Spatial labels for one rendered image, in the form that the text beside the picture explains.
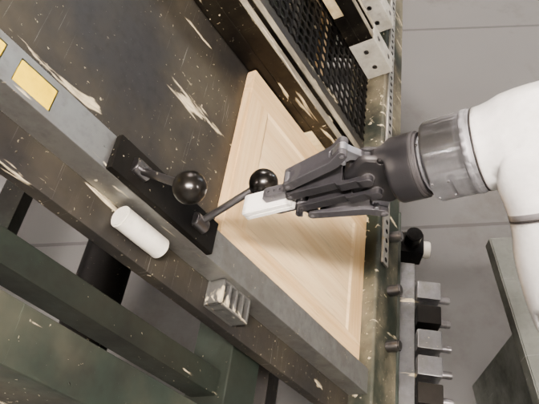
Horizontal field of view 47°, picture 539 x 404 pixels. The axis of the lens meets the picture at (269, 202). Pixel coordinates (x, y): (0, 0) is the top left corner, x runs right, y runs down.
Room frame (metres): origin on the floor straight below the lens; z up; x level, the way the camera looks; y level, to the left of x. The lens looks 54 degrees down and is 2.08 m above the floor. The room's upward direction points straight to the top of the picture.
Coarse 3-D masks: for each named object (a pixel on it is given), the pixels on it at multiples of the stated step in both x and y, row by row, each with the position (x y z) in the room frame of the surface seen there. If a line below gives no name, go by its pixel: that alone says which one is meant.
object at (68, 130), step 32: (0, 32) 0.50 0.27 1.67; (0, 64) 0.47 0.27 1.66; (32, 64) 0.50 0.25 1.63; (0, 96) 0.46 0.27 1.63; (64, 96) 0.49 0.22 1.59; (32, 128) 0.46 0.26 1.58; (64, 128) 0.46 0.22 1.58; (96, 128) 0.49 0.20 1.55; (64, 160) 0.45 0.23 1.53; (96, 160) 0.45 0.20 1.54; (128, 192) 0.44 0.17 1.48; (160, 224) 0.44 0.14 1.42; (192, 256) 0.44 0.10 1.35; (224, 256) 0.45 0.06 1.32; (256, 288) 0.44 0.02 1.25; (288, 320) 0.43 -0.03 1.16; (320, 352) 0.41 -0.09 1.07; (352, 384) 0.40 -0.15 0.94
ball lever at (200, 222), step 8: (264, 168) 0.50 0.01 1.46; (256, 176) 0.49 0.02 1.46; (264, 176) 0.48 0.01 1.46; (272, 176) 0.49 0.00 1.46; (256, 184) 0.48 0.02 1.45; (264, 184) 0.48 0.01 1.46; (272, 184) 0.48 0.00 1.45; (248, 192) 0.48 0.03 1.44; (232, 200) 0.47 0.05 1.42; (240, 200) 0.47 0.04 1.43; (216, 208) 0.47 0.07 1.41; (224, 208) 0.47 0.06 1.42; (200, 216) 0.46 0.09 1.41; (208, 216) 0.46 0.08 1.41; (192, 224) 0.45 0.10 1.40; (200, 224) 0.45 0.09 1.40; (208, 224) 0.46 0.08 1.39; (200, 232) 0.45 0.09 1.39
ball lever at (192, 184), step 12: (132, 168) 0.46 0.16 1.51; (144, 168) 0.46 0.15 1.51; (144, 180) 0.46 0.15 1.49; (168, 180) 0.42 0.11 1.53; (180, 180) 0.40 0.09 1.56; (192, 180) 0.40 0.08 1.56; (204, 180) 0.41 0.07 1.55; (180, 192) 0.39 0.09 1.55; (192, 192) 0.39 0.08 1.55; (204, 192) 0.40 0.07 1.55
